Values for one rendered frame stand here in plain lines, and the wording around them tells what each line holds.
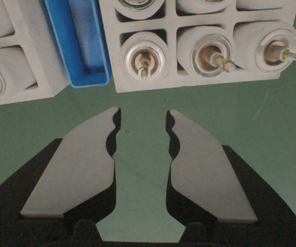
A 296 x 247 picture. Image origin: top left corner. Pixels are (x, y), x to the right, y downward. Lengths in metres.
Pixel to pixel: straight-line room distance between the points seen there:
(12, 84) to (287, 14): 0.57
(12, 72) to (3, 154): 0.60
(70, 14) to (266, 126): 0.79
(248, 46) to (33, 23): 0.44
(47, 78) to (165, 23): 0.29
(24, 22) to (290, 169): 1.13
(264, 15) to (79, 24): 0.46
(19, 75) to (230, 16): 0.45
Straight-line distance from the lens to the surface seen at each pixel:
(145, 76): 0.24
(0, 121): 0.87
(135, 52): 0.32
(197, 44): 0.33
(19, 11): 0.47
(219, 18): 0.42
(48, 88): 0.47
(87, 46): 0.60
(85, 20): 0.59
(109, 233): 1.30
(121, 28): 0.39
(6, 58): 0.45
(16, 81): 0.44
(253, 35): 0.39
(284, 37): 0.40
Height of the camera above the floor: 0.57
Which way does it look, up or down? 60 degrees down
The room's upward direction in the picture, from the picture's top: 179 degrees clockwise
